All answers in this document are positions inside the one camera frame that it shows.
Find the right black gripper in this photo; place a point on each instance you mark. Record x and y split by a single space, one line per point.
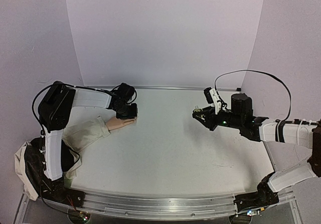
210 118

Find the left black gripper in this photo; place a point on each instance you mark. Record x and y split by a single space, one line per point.
134 114

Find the white nail polish bottle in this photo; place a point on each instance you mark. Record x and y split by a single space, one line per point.
197 109

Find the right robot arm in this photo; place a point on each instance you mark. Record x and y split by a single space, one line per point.
263 129

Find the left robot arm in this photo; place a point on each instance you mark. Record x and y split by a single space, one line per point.
54 111

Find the mannequin hand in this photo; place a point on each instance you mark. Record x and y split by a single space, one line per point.
115 123

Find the beige sleeve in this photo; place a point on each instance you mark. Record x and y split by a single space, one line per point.
78 137

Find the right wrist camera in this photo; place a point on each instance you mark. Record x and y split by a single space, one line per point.
213 98

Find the aluminium back table rail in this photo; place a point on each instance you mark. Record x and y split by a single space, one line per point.
166 87

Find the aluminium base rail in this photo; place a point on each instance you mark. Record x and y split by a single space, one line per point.
97 207

